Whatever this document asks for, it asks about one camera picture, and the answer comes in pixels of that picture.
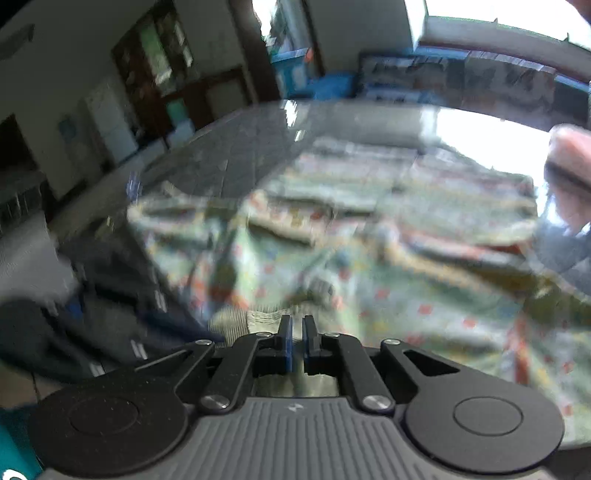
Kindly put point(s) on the dark wooden cabinet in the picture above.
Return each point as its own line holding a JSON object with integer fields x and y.
{"x": 138, "y": 69}

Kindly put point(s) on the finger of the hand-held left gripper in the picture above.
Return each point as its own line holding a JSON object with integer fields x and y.
{"x": 180, "y": 327}

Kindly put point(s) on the small butterfly print cushion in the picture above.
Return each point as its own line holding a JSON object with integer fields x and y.
{"x": 406, "y": 76}

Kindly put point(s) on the floral striped garment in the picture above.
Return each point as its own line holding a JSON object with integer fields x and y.
{"x": 369, "y": 277}

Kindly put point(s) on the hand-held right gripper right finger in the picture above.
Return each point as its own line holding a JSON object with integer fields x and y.
{"x": 306, "y": 341}

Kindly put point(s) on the dark wooden door frame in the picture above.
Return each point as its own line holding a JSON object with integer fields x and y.
{"x": 314, "y": 41}

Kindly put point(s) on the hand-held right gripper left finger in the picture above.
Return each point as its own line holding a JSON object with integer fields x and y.
{"x": 287, "y": 341}

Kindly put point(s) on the window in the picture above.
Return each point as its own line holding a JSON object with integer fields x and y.
{"x": 508, "y": 14}

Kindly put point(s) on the blue sofa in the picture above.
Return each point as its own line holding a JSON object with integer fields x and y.
{"x": 332, "y": 85}

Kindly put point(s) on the light blue furniture piece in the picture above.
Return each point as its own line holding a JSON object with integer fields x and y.
{"x": 291, "y": 69}

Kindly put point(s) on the large butterfly print cushion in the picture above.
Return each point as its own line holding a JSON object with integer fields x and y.
{"x": 508, "y": 81}

